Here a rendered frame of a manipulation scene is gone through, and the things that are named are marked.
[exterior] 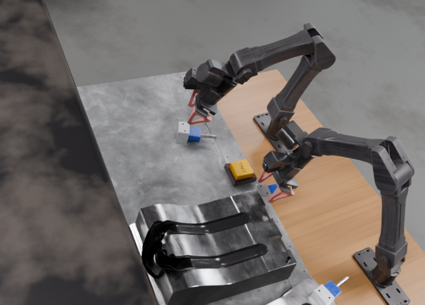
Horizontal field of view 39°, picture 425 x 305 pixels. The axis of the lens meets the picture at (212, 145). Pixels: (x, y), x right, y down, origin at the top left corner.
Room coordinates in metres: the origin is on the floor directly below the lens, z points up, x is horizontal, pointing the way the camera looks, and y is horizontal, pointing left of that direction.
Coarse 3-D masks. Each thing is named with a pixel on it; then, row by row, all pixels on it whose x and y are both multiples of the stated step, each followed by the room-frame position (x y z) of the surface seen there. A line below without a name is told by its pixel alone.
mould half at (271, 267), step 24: (144, 216) 0.91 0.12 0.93; (168, 216) 0.93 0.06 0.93; (192, 216) 0.98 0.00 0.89; (216, 216) 1.00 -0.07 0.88; (168, 240) 0.85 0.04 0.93; (192, 240) 0.89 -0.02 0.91; (216, 240) 0.93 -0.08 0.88; (240, 240) 0.95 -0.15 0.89; (264, 240) 0.97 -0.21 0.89; (240, 264) 0.87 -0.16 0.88; (264, 264) 0.89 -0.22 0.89; (288, 264) 0.91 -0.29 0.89; (168, 288) 0.73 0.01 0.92; (192, 288) 0.74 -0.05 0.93; (216, 288) 0.79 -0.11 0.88; (240, 288) 0.83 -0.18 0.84
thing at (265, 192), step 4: (256, 184) 1.19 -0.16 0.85; (260, 184) 1.19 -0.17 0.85; (264, 184) 1.19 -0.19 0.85; (276, 184) 1.22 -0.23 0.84; (256, 188) 1.18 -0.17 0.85; (260, 188) 1.18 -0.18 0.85; (264, 188) 1.18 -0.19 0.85; (268, 188) 1.18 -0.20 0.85; (272, 188) 1.20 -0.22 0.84; (292, 188) 1.23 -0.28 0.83; (260, 192) 1.16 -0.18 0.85; (264, 192) 1.16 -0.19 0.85; (268, 192) 1.17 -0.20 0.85; (272, 192) 1.18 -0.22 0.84; (264, 196) 1.15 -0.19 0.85; (268, 196) 1.16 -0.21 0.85; (276, 196) 1.18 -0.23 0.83; (264, 200) 1.15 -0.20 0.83
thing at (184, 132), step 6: (180, 126) 1.34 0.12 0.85; (186, 126) 1.34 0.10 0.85; (180, 132) 1.31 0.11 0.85; (186, 132) 1.32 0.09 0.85; (192, 132) 1.34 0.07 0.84; (198, 132) 1.34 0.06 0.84; (180, 138) 1.31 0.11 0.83; (186, 138) 1.31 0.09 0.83; (192, 138) 1.32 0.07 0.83; (198, 138) 1.33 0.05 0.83
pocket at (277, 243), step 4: (276, 236) 0.99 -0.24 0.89; (280, 236) 1.00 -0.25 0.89; (272, 240) 0.99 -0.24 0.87; (276, 240) 1.00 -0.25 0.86; (280, 240) 0.99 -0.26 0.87; (272, 244) 0.98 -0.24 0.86; (276, 244) 0.98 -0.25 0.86; (280, 244) 0.98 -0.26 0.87; (284, 244) 0.98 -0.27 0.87; (276, 248) 0.97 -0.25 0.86; (280, 248) 0.97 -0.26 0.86; (284, 248) 0.97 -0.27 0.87; (276, 252) 0.96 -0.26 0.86; (280, 252) 0.96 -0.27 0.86
